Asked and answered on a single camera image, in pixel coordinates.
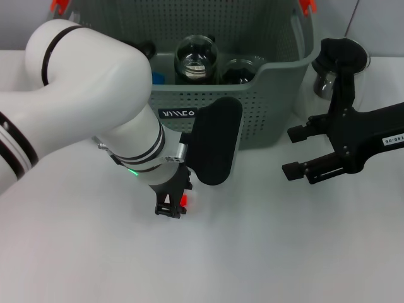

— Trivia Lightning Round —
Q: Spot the round glass jar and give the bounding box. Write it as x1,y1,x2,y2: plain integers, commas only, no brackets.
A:
174,33,219,75

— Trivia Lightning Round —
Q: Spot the orange bin handle clip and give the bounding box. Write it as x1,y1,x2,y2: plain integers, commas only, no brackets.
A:
52,0,69,15
299,0,317,16

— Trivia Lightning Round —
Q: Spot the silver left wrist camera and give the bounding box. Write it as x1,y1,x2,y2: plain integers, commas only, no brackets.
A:
190,96,244,187

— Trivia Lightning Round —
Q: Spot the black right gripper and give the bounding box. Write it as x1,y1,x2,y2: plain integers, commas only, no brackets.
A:
282,102,404,186

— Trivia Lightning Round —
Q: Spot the black bin logo label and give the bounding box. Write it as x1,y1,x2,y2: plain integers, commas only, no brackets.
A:
159,107,199,121

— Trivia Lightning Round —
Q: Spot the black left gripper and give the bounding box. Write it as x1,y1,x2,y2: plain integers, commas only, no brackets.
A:
148,163,194,220

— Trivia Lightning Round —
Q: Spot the glass teacup black handle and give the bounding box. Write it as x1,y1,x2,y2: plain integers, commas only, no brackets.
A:
175,62,219,85
220,58,263,85

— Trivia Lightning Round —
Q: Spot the grey-green perforated storage bin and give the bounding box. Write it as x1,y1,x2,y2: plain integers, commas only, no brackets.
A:
47,0,320,152

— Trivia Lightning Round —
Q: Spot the black clay teapot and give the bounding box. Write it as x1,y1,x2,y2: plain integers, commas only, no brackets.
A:
138,40,157,61

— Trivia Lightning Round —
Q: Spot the left arm cable with plug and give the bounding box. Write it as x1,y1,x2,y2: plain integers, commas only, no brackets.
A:
91,135,122,167

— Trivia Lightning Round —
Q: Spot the glass pitcher black lid handle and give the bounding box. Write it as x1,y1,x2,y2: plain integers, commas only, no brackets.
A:
295,37,371,119

